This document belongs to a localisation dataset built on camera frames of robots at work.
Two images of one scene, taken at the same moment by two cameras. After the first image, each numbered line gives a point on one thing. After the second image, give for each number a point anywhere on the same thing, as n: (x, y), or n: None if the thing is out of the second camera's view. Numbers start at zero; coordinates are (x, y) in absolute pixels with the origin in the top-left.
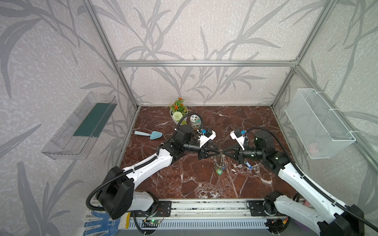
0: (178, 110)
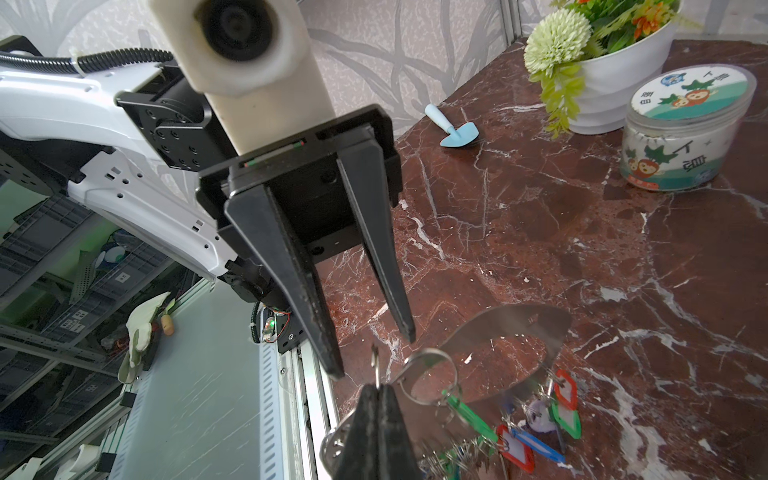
0: (587, 55)
